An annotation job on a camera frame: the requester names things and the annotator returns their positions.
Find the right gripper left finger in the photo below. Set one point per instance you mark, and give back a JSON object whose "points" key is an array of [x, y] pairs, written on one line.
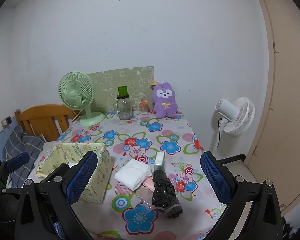
{"points": [[44, 209]]}

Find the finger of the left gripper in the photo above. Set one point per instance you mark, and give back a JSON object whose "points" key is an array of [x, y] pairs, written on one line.
{"points": [[17, 162]]}

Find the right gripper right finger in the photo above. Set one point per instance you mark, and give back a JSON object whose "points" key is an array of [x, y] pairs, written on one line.
{"points": [[264, 218]]}

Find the pink tissue pack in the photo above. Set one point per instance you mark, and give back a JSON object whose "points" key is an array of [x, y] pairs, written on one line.
{"points": [[149, 184]]}

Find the black umbrella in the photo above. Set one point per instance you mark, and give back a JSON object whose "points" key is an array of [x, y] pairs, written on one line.
{"points": [[164, 197]]}

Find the green tissue pack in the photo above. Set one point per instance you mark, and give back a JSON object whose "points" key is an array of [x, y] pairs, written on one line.
{"points": [[159, 161]]}

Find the blue plaid pillow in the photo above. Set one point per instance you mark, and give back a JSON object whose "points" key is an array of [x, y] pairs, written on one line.
{"points": [[18, 143]]}

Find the yellow fabric storage box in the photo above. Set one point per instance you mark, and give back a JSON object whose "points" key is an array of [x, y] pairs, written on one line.
{"points": [[72, 153]]}

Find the wooden bed headboard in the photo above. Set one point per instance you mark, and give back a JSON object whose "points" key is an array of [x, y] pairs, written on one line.
{"points": [[51, 121]]}

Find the beige door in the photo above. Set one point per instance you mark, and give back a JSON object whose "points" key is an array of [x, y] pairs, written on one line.
{"points": [[275, 151]]}

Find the green desk fan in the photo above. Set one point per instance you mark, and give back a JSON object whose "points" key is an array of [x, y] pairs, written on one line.
{"points": [[76, 91]]}

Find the white standing fan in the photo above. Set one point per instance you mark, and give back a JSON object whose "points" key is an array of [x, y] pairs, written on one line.
{"points": [[235, 118]]}

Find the floral tablecloth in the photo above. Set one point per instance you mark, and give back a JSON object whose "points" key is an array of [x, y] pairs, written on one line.
{"points": [[108, 208]]}

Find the glass jar green cup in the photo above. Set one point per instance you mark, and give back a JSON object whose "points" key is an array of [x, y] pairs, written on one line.
{"points": [[124, 107]]}

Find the cotton swab jar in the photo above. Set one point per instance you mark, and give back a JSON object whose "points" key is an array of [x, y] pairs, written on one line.
{"points": [[143, 107]]}

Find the purple plush bunny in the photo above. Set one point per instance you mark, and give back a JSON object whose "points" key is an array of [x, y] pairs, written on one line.
{"points": [[164, 101]]}

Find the wall power outlet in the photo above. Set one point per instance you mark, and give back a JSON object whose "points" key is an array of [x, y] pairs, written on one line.
{"points": [[6, 122]]}

